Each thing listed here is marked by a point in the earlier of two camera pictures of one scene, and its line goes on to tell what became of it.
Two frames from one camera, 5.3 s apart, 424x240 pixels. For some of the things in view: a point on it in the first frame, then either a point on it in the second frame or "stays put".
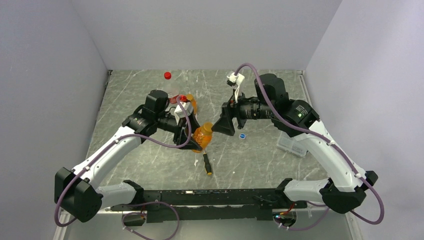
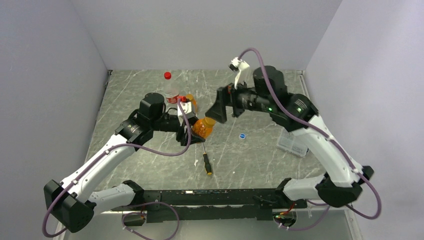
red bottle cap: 167,75 stays put
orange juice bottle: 190,97 stays put
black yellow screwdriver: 207,165 stays put
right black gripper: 225,124 → 218,111
